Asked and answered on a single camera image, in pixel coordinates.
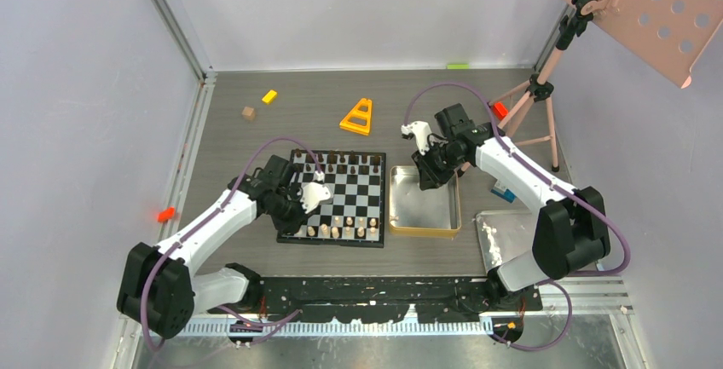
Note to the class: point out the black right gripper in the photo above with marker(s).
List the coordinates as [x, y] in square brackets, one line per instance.
[430, 178]

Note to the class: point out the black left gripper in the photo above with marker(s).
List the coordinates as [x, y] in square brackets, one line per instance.
[295, 224]

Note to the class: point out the gold tin box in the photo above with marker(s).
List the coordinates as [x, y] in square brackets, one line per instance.
[431, 213]

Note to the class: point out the black white chess board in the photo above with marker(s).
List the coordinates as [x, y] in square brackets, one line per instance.
[357, 181]

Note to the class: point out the orange triangular plastic frame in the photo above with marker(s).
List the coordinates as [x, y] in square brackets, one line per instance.
[358, 120]

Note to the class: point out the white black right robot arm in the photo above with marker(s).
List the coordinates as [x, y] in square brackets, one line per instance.
[569, 232]

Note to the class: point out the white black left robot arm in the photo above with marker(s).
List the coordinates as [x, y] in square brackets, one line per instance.
[161, 288]

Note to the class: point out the blue box of bits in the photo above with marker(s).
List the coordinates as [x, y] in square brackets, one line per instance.
[503, 192]

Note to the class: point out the silver tin lid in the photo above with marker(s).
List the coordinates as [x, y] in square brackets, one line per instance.
[503, 235]

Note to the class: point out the red block near stand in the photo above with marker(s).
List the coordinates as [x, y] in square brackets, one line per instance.
[500, 110]

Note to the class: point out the small wooden cube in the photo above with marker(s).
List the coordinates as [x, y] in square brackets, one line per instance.
[249, 113]

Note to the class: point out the yellow rectangular block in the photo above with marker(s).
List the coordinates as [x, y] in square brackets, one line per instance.
[270, 96]

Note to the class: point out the orange red block left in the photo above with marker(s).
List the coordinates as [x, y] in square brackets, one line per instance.
[166, 214]

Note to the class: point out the pink music stand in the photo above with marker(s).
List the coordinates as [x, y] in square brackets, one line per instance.
[668, 35]

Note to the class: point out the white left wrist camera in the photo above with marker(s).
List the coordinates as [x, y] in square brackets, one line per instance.
[315, 192]

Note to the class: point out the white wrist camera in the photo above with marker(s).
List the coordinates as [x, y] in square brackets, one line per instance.
[420, 132]
[315, 192]

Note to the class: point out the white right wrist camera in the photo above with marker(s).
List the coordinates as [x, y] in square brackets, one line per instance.
[420, 132]

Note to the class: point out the green block at wall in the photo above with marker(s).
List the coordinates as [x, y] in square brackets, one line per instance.
[458, 66]

